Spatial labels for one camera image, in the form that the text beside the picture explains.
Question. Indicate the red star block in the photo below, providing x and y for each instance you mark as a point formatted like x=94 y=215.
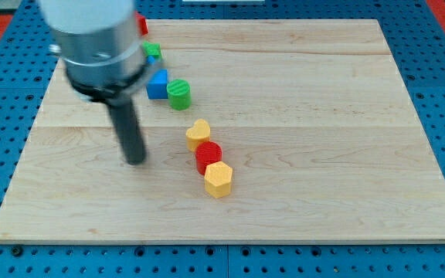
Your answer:
x=142 y=24

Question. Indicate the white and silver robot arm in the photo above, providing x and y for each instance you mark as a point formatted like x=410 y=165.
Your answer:
x=101 y=46

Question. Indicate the light wooden board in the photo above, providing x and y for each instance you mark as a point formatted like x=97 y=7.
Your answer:
x=312 y=115

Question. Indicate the green star block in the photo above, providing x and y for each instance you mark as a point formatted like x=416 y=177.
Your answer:
x=152 y=49

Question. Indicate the red cylinder block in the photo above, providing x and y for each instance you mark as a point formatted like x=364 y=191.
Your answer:
x=207 y=153

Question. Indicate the yellow heart block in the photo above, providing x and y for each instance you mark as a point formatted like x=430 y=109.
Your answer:
x=197 y=134

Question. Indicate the yellow hexagon block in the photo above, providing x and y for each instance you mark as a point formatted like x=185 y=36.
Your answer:
x=218 y=179

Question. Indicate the green cylinder block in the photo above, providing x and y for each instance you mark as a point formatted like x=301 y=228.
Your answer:
x=179 y=94

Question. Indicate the blue triangle block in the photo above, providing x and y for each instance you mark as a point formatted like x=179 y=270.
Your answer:
x=156 y=88

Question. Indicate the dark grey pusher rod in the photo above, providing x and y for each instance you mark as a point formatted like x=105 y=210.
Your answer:
x=125 y=121

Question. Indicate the small blue block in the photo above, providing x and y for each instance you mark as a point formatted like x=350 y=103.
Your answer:
x=151 y=60

